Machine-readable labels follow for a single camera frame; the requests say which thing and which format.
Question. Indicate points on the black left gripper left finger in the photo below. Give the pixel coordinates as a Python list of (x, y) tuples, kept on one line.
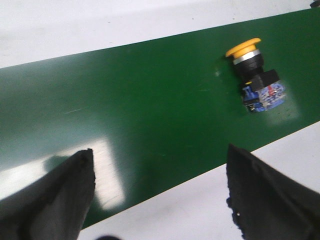
[(55, 206)]

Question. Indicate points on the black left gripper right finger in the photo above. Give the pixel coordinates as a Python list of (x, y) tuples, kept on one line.
[(266, 204)]

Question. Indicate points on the yellow mushroom push button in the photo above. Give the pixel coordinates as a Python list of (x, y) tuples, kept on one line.
[(261, 90)]

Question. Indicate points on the green conveyor belt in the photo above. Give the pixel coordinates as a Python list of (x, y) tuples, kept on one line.
[(155, 113)]

